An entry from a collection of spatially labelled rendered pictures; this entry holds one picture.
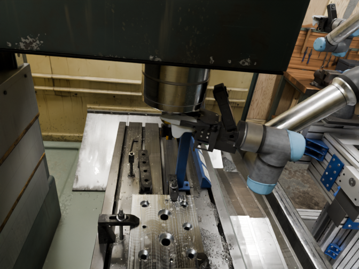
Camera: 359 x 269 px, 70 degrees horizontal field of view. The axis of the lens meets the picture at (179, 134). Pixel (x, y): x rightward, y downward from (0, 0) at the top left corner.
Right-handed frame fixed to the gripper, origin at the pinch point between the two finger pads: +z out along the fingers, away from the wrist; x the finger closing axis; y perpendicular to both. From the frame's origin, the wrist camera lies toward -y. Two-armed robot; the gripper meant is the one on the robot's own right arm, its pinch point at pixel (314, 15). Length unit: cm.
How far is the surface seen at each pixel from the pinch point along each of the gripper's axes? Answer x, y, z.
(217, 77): -67, 33, -3
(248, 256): -92, 73, -100
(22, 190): -166, 28, -84
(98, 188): -152, 75, -39
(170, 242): -125, 45, -103
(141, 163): -128, 45, -61
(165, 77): -124, -9, -102
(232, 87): -57, 41, -5
